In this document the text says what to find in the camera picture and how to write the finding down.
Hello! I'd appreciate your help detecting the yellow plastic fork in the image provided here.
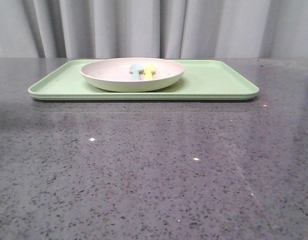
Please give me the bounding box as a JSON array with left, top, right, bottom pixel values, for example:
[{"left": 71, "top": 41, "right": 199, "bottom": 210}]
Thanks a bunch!
[{"left": 144, "top": 63, "right": 156, "bottom": 80}]

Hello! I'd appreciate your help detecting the light green plastic tray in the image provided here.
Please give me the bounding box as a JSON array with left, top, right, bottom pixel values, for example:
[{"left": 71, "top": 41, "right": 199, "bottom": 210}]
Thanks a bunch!
[{"left": 28, "top": 59, "right": 259, "bottom": 101}]

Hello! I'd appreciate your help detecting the grey curtain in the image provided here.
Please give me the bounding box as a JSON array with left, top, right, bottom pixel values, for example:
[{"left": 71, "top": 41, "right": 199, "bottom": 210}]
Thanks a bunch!
[{"left": 0, "top": 0, "right": 308, "bottom": 59}]

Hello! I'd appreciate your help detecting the cream round plate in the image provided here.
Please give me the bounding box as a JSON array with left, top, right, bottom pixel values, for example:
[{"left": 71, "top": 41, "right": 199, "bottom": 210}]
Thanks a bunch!
[{"left": 80, "top": 57, "right": 185, "bottom": 93}]

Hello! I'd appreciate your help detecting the light blue plastic spoon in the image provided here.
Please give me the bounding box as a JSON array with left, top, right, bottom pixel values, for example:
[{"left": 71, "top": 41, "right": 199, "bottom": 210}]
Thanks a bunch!
[{"left": 129, "top": 63, "right": 144, "bottom": 81}]

